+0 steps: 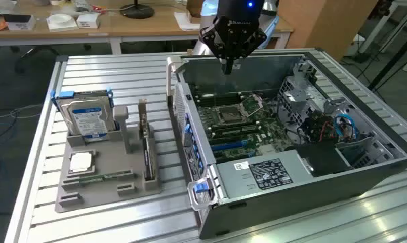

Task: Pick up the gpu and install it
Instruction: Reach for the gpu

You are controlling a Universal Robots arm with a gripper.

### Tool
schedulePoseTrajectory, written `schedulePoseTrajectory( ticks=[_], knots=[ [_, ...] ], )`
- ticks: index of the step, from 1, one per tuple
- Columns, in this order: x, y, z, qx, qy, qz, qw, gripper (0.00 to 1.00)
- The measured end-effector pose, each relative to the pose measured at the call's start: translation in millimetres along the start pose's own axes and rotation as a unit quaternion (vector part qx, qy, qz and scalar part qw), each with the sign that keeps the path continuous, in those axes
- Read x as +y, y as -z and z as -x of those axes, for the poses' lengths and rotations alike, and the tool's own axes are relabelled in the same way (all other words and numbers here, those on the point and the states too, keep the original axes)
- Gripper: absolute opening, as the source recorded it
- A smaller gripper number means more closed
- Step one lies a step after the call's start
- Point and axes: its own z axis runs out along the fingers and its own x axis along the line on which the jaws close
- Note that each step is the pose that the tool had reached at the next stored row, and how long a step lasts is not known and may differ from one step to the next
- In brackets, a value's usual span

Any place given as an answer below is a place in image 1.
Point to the silver chipset heatsink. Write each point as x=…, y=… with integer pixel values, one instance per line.
x=267, y=149

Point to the grey parts rack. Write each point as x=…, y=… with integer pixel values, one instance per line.
x=102, y=195

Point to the black round lamp base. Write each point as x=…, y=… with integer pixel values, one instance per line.
x=138, y=12

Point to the perforated metal disk bay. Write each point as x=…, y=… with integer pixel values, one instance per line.
x=292, y=101

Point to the grey power supply unit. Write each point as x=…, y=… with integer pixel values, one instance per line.
x=230, y=177

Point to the black office chair base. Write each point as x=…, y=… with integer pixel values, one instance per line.
x=38, y=49

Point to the open black PC case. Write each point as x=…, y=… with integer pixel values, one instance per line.
x=291, y=202

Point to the white floor unit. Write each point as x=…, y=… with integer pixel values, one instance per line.
x=356, y=48

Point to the metal socket cover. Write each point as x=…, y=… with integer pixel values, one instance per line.
x=252, y=105

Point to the brown wooden cabinet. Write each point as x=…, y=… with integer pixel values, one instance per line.
x=324, y=30

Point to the graphics card with metal bracket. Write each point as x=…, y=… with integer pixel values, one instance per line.
x=148, y=157

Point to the white box with black top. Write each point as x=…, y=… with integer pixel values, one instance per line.
x=20, y=25

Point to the green motherboard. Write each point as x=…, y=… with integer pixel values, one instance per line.
x=267, y=131

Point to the white paper stack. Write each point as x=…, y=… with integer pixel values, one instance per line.
x=186, y=22

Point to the clear bag with red item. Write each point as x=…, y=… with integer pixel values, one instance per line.
x=88, y=6

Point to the orange paper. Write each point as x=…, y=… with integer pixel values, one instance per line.
x=2, y=25

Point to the wooden desk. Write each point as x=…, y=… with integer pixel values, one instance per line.
x=146, y=25

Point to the blue expansion slot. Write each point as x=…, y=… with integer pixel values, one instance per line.
x=227, y=146

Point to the black stand pole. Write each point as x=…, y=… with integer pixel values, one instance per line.
x=395, y=48

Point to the clear plastic bag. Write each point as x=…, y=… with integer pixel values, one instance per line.
x=0, y=5

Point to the white labelled box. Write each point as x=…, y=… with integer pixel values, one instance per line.
x=88, y=21

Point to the silver CPU chip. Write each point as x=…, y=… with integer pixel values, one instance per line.
x=80, y=162

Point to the black RAM slot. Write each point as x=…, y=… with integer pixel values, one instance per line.
x=218, y=94
x=234, y=134
x=234, y=125
x=219, y=97
x=234, y=130
x=219, y=100
x=220, y=103

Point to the low metal disk bay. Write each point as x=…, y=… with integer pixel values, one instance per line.
x=375, y=144

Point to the hard disk with blue carrier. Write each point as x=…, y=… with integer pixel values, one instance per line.
x=88, y=119

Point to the white square tray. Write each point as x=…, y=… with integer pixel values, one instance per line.
x=62, y=24

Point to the CPU socket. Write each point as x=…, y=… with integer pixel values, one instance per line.
x=230, y=115

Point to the brown cardboard box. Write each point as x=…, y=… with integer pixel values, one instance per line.
x=195, y=8

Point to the green RAM stick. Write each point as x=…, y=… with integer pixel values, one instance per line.
x=99, y=177

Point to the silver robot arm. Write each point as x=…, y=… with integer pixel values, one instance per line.
x=270, y=22

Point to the blue case release latch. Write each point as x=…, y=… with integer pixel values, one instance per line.
x=200, y=189

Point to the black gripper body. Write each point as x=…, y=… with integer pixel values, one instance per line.
x=236, y=30

